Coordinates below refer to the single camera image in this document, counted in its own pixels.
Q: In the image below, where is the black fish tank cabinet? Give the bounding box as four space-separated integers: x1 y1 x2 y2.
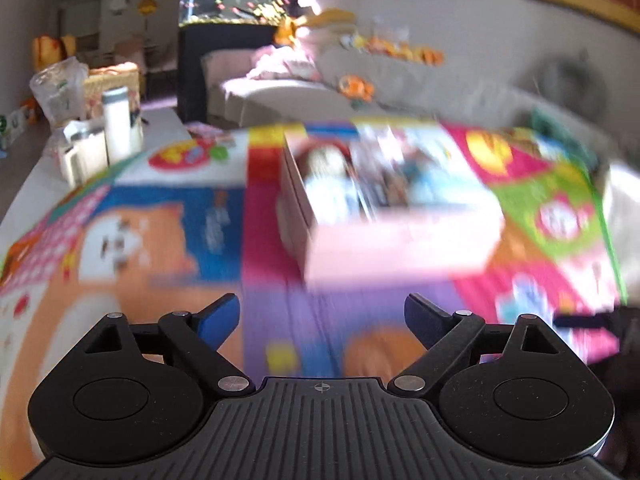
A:
177 23 277 122

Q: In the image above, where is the orange fish plush toy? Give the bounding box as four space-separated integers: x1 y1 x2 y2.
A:
337 75 375 102

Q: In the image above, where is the beige sofa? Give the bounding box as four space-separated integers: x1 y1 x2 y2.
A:
208 47 639 168

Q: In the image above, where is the yellow duck bag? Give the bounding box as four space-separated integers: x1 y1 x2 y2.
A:
32 35 76 73

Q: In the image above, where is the blue white snack packet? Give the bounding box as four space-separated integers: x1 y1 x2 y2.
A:
350 125 486 208

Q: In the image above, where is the colourful cartoon play mat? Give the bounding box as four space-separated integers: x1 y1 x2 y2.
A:
1 117 625 479

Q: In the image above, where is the teal green cloth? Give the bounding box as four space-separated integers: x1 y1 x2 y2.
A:
530 108 599 171

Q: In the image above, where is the glass fish tank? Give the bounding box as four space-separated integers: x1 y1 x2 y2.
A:
178 0 302 27

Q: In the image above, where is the yellow duck plush row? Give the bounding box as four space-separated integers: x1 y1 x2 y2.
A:
340 32 445 66

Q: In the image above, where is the yellow pillow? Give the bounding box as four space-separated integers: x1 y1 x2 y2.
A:
296 8 357 28

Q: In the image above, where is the grey neck pillow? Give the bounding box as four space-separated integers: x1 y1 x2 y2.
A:
518 49 608 122

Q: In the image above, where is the pink cardboard box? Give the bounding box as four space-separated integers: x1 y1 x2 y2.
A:
279 134 506 289

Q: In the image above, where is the clear plastic bag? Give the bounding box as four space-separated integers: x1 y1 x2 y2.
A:
29 56 88 129

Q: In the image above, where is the crochet doll red hat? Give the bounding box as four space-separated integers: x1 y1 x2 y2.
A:
296 144 359 226

